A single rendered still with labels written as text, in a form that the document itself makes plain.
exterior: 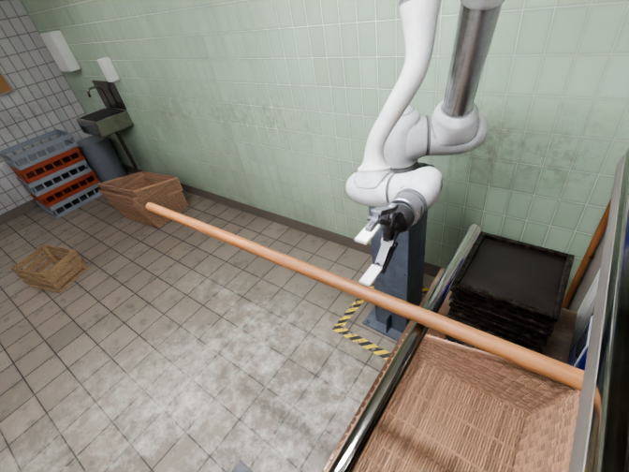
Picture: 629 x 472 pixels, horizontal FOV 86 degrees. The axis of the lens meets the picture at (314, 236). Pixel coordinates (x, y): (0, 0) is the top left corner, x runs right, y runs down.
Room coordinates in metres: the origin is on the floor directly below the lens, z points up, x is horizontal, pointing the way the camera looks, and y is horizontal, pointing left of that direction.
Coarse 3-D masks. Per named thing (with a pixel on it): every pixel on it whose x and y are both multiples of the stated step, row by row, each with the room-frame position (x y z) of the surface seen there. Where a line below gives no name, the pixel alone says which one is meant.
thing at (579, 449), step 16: (608, 224) 0.33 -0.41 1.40; (608, 240) 0.30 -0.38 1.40; (608, 256) 0.27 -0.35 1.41; (608, 272) 0.24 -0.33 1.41; (592, 320) 0.20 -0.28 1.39; (592, 336) 0.18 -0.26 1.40; (592, 352) 0.16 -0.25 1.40; (592, 368) 0.14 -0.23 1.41; (592, 384) 0.13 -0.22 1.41; (592, 400) 0.11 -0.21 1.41; (576, 432) 0.10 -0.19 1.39; (576, 448) 0.09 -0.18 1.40; (576, 464) 0.08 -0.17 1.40
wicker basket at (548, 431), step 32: (448, 352) 0.57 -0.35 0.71; (480, 352) 0.51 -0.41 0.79; (416, 384) 0.55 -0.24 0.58; (480, 384) 0.50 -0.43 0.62; (512, 384) 0.44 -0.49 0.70; (544, 384) 0.40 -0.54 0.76; (384, 416) 0.47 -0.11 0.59; (416, 416) 0.45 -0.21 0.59; (448, 416) 0.44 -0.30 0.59; (480, 416) 0.42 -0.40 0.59; (512, 416) 0.40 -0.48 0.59; (544, 416) 0.35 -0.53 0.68; (576, 416) 0.29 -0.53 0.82; (384, 448) 0.38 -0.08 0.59; (416, 448) 0.37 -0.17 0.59; (448, 448) 0.35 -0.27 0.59; (480, 448) 0.33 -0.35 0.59; (512, 448) 0.32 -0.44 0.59; (544, 448) 0.27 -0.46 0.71
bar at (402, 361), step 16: (464, 240) 0.59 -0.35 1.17; (464, 256) 0.54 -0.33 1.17; (448, 272) 0.50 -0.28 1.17; (448, 288) 0.46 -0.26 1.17; (432, 304) 0.42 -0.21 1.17; (416, 336) 0.36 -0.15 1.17; (400, 352) 0.33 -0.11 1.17; (416, 352) 0.34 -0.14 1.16; (400, 368) 0.30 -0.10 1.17; (384, 384) 0.28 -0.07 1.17; (384, 400) 0.26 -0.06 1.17; (368, 416) 0.24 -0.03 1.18; (352, 432) 0.22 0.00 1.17; (368, 432) 0.22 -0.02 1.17; (352, 448) 0.20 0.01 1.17; (240, 464) 0.29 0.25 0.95; (336, 464) 0.18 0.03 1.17; (352, 464) 0.18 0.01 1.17
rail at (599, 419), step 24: (624, 168) 0.42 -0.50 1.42; (624, 192) 0.36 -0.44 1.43; (624, 216) 0.31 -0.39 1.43; (624, 240) 0.27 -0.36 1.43; (624, 264) 0.23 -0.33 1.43; (624, 288) 0.20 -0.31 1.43; (624, 312) 0.18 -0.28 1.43; (624, 336) 0.15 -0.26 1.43; (600, 360) 0.14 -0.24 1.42; (624, 360) 0.13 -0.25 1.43; (600, 384) 0.12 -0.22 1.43; (624, 384) 0.11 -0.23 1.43; (600, 408) 0.10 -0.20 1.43; (624, 408) 0.10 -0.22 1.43; (600, 432) 0.09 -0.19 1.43; (624, 432) 0.08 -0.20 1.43; (600, 456) 0.07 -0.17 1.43; (624, 456) 0.07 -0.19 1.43
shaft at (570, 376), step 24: (168, 216) 0.94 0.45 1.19; (240, 240) 0.73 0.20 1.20; (288, 264) 0.60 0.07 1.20; (360, 288) 0.47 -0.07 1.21; (408, 312) 0.40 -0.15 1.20; (432, 312) 0.38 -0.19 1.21; (456, 336) 0.33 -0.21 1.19; (480, 336) 0.31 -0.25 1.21; (528, 360) 0.26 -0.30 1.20; (552, 360) 0.25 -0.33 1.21; (576, 384) 0.21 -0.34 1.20
